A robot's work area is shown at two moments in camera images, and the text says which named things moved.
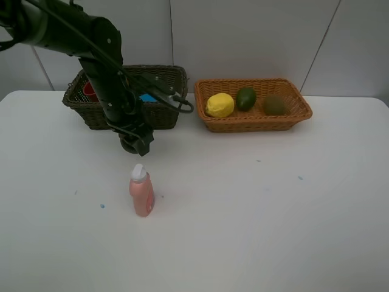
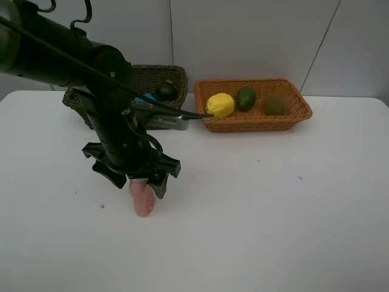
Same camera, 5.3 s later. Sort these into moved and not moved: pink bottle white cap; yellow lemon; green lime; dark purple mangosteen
Moved: dark purple mangosteen
Not moved: green lime; yellow lemon; pink bottle white cap
